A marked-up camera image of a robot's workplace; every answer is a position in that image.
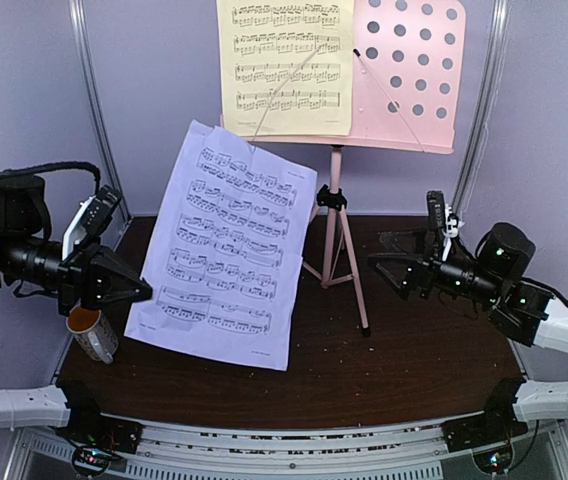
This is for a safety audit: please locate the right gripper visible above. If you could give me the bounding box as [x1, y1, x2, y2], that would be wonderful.
[366, 228, 504, 308]

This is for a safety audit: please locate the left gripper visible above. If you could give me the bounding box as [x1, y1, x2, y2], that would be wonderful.
[0, 231, 154, 316]

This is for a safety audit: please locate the purple sheet music page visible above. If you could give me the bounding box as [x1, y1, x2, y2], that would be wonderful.
[124, 121, 317, 371]

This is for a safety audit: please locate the pink music stand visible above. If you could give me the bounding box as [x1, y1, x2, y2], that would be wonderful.
[218, 0, 468, 337]

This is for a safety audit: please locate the yellow sheet music page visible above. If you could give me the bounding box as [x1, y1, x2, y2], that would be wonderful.
[216, 1, 355, 137]

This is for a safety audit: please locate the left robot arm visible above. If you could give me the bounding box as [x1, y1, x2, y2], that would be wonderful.
[0, 170, 153, 444]

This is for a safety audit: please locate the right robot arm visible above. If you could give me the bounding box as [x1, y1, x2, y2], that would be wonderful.
[367, 222, 568, 442]

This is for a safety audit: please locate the white orange-lined mug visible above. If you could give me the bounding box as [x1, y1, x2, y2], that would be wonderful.
[66, 306, 119, 365]

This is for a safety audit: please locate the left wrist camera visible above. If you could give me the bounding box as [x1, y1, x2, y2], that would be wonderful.
[61, 185, 122, 261]

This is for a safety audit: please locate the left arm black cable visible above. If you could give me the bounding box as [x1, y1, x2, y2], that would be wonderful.
[0, 159, 103, 201]

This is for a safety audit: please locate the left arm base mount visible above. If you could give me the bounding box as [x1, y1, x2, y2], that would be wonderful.
[54, 398, 143, 479]

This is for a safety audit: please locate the front aluminium rail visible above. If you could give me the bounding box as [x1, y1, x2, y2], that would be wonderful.
[13, 417, 565, 480]

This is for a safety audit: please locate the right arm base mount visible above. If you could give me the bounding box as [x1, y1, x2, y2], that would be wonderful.
[441, 388, 528, 477]

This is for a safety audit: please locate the right aluminium frame post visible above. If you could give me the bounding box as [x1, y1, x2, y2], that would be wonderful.
[452, 0, 511, 219]

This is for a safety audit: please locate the aluminium frame post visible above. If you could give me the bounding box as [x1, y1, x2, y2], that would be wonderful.
[67, 0, 133, 221]
[452, 0, 511, 219]

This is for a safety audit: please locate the left aluminium frame post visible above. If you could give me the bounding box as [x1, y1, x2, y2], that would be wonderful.
[67, 0, 133, 221]

